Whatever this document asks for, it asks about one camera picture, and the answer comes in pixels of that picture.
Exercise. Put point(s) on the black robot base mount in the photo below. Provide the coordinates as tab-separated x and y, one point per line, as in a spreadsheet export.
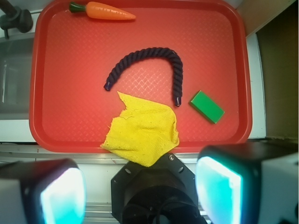
163	193

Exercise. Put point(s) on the orange toy carrot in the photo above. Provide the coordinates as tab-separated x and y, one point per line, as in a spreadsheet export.
96	10

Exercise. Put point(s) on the green rectangular block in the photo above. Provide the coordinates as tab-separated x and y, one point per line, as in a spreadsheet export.
207	107

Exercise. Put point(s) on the metal sink basin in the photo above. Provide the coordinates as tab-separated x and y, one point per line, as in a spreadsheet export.
15	74

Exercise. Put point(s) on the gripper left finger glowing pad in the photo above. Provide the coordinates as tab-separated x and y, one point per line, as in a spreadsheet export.
42	192

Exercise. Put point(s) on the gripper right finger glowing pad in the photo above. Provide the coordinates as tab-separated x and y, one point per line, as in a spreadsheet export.
256	182

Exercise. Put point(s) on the yellow cloth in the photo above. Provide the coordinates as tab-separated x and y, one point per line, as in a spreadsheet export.
143	132

